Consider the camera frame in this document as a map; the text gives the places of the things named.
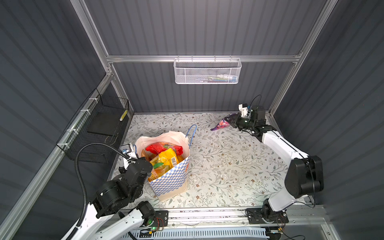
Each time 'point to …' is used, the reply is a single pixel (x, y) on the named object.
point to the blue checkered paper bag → (174, 183)
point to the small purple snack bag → (223, 124)
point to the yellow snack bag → (164, 162)
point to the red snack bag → (158, 148)
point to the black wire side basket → (100, 119)
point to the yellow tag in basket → (123, 115)
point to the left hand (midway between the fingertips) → (139, 156)
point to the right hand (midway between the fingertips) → (226, 119)
